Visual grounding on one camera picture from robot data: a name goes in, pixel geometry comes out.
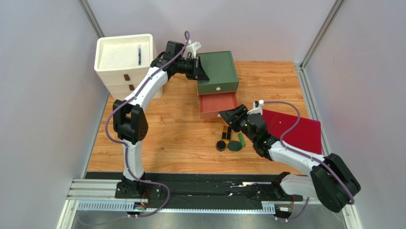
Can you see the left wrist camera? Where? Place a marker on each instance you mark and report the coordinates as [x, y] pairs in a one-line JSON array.
[[191, 49]]

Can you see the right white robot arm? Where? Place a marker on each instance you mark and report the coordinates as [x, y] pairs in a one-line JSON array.
[[326, 178]]

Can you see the aluminium frame rail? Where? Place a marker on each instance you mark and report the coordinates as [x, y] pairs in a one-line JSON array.
[[91, 202]]

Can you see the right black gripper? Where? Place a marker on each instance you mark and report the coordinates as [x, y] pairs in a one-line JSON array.
[[238, 119]]

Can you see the green lipstick tube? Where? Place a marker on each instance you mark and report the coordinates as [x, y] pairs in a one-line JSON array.
[[241, 139]]

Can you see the black mounting base plate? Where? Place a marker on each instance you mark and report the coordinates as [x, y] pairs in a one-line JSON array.
[[207, 191]]

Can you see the red folder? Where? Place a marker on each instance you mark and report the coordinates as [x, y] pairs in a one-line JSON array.
[[306, 135]]

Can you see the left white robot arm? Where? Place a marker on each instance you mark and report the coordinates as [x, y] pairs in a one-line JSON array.
[[129, 119]]

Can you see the green three-drawer organizer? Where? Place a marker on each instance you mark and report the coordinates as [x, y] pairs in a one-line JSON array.
[[221, 71]]

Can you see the black round jar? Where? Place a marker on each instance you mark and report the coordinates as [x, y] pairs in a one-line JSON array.
[[221, 145]]

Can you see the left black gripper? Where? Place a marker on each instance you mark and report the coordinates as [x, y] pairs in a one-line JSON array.
[[197, 71]]

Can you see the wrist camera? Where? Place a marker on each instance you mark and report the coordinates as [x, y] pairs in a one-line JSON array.
[[257, 107], [191, 49]]

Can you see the pink drawer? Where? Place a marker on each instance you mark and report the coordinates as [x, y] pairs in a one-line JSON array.
[[211, 104]]

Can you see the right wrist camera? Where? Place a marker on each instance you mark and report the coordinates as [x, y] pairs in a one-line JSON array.
[[257, 107]]

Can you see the dark green round compact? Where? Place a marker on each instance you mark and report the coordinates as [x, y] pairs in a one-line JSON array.
[[234, 146]]

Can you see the white three-drawer organizer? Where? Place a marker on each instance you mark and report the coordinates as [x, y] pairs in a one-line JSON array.
[[116, 62]]

